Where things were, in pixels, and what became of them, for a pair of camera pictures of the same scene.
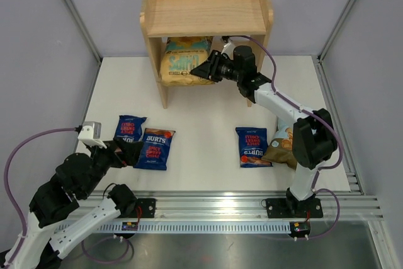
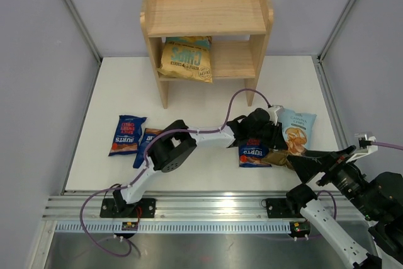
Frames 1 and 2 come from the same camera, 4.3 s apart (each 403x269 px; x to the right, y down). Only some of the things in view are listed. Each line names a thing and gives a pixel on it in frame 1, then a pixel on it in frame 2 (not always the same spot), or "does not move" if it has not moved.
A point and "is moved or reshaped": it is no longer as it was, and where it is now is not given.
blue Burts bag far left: [129, 128] does not move
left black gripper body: [105, 159] → [267, 134]
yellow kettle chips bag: [181, 55] is moved or reshaped
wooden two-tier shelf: [225, 8] does not move
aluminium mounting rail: [340, 205] does not move
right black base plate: [286, 208] does not move
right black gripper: [209, 69] → [308, 165]
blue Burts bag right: [253, 144] does not move
